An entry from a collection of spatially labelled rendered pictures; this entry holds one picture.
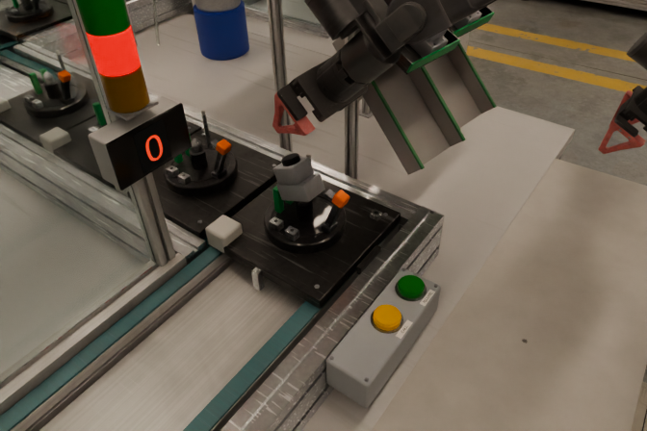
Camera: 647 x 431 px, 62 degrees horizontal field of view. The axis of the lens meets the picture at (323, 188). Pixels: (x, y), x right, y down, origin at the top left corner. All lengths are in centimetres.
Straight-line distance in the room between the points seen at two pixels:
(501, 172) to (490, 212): 14
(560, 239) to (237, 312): 63
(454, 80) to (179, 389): 80
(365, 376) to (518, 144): 79
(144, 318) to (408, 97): 62
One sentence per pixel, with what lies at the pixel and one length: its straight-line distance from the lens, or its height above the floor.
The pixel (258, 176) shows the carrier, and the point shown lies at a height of 97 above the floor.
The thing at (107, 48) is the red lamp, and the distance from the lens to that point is 68.
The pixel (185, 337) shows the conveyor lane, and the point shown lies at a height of 92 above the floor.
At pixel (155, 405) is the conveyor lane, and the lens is 82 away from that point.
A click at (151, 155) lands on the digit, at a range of 75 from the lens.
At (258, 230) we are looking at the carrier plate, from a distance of 93.
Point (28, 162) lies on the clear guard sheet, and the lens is 72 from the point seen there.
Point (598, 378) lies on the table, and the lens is 95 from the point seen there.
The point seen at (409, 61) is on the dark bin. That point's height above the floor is 121.
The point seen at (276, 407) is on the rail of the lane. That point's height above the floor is 96.
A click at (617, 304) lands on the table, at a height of 86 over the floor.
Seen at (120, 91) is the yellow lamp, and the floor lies 129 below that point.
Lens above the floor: 160
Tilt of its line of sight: 39 degrees down
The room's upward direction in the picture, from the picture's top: 2 degrees counter-clockwise
